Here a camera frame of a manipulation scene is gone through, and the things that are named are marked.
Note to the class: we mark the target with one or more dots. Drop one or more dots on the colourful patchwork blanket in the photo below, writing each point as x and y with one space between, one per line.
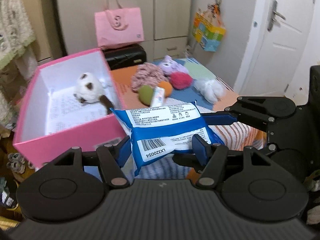
190 119

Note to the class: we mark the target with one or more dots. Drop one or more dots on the cream knitted cardigan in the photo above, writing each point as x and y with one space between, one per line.
17 57

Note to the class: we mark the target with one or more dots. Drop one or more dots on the white cat plush toy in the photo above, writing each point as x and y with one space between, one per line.
89 90

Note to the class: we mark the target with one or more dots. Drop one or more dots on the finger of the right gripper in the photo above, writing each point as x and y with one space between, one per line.
188 160
219 118

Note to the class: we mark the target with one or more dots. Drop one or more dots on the silver door handle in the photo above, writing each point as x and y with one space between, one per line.
274 14

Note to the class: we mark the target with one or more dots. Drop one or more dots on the orange makeup sponge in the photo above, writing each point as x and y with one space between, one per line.
167 87

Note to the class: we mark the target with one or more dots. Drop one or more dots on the green makeup sponge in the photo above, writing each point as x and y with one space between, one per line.
145 94

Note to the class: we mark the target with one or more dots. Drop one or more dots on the white door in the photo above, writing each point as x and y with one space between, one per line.
279 51

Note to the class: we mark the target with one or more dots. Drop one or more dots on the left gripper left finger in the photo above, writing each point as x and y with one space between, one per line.
111 159

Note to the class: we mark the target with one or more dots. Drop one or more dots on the beige tall cabinet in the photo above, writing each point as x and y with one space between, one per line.
43 21

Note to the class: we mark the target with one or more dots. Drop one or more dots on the pink tote bag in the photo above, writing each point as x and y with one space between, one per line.
118 26

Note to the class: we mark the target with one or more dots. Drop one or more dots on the pink cardboard storage box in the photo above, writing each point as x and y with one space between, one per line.
51 120

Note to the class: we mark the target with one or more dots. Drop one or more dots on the magenta fluffy pom pom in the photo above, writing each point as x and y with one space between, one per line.
180 80

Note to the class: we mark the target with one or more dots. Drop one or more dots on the blue wet wipes pack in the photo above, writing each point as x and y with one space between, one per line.
162 132

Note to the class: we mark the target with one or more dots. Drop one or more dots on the grey three-door wardrobe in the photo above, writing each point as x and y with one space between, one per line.
159 26

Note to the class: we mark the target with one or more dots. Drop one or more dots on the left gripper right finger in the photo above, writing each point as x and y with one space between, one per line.
212 158

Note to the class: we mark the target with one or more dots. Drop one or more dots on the purple Kuromi plush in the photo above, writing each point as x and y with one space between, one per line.
169 66

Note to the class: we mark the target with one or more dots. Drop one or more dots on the pink floral scrunchie cloth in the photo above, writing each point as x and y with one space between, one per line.
147 74

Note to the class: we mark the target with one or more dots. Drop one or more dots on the black suitcase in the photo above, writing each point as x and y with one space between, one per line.
123 57

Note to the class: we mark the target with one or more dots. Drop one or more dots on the colourful paper gift bag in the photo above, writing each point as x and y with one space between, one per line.
208 27

